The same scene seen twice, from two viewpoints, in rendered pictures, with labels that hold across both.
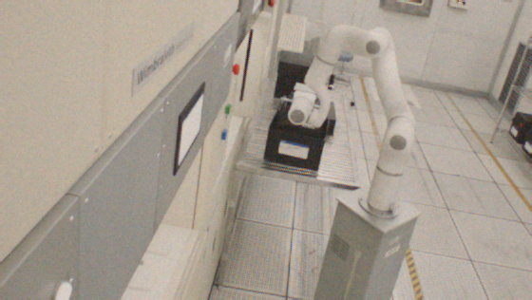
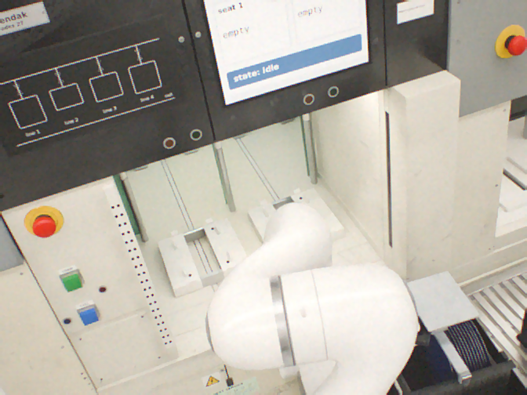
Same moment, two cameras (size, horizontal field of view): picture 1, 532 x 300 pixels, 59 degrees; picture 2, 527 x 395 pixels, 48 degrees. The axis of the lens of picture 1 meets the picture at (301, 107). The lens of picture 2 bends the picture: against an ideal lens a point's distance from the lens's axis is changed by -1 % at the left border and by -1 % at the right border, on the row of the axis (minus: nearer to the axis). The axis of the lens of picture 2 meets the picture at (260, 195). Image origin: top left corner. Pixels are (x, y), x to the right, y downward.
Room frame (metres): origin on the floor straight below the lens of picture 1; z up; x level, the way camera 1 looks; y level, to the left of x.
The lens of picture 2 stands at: (1.74, -0.67, 1.98)
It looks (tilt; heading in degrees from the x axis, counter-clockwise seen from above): 37 degrees down; 79
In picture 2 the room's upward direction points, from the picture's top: 11 degrees counter-clockwise
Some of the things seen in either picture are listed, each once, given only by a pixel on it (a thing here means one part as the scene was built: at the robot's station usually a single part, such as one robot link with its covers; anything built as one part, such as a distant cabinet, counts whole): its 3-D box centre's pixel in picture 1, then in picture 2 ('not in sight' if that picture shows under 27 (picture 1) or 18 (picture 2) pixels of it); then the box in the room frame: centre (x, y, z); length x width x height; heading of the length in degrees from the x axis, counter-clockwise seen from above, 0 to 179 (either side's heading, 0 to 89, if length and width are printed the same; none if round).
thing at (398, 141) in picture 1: (396, 147); not in sight; (1.78, -0.42, 1.07); 0.19 x 0.12 x 0.24; 168
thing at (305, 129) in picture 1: (301, 118); (433, 353); (2.15, -0.01, 0.96); 0.24 x 0.20 x 0.32; 87
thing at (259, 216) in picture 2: not in sight; (294, 221); (2.05, 0.57, 0.89); 0.22 x 0.21 x 0.04; 92
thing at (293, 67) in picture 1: (297, 76); not in sight; (3.00, 0.06, 0.89); 0.29 x 0.29 x 0.25; 4
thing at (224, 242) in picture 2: not in sight; (202, 253); (1.78, 0.56, 0.89); 0.22 x 0.21 x 0.04; 92
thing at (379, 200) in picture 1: (384, 187); not in sight; (1.81, -0.43, 0.85); 0.19 x 0.19 x 0.18
